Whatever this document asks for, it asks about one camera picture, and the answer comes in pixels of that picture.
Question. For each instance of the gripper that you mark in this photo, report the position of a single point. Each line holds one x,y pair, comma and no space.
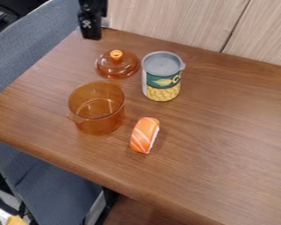
91,22

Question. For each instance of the brown transparent bowl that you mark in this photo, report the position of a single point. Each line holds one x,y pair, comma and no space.
96,107

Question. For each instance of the brown transparent lid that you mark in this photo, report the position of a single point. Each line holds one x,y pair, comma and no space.
117,63

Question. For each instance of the toy corn can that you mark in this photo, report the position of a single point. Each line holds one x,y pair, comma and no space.
162,76

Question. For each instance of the toy salmon sushi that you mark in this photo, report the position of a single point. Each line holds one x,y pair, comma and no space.
144,135

